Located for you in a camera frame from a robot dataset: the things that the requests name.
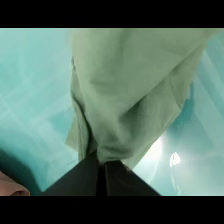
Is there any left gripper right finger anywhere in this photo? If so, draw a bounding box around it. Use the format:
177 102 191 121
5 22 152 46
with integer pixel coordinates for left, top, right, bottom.
103 159 162 197

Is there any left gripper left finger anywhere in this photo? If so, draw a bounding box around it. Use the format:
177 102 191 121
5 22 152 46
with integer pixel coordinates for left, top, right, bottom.
42 150 101 197

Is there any green garment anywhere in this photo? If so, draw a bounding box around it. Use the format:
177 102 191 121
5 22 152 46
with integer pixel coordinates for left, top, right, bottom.
65 28 224 170

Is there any brown garment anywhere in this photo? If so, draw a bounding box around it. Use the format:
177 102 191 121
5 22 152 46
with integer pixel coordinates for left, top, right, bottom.
0 169 32 197

